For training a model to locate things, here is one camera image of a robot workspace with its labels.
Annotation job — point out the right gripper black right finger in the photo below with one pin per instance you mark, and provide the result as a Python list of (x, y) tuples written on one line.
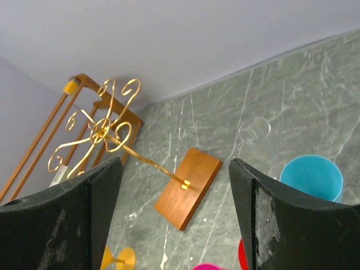
[(283, 228)]

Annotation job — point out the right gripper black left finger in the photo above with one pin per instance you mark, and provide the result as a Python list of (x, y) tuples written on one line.
[(64, 226)]

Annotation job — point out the red wine glass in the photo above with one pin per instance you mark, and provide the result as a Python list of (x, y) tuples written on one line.
[(242, 256)]

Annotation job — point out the blue wine glass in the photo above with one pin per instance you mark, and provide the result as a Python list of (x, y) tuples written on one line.
[(314, 175)]

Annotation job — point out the clear wine glass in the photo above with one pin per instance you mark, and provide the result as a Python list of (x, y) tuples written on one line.
[(131, 219), (259, 136)]

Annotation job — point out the yellow wine glass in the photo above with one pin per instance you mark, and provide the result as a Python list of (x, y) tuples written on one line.
[(125, 260)]

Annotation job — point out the magenta wine glass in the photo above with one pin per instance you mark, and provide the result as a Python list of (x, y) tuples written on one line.
[(207, 266)]

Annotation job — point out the wooden dish rack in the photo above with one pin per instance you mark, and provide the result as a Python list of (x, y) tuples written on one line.
[(110, 124)]

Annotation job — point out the yellow block on rack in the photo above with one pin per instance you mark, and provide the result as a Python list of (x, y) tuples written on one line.
[(71, 86)]

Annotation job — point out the white label card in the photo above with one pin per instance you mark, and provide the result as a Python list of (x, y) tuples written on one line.
[(61, 175)]

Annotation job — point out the gold wire wine glass rack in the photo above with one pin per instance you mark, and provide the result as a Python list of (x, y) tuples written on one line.
[(187, 186)]

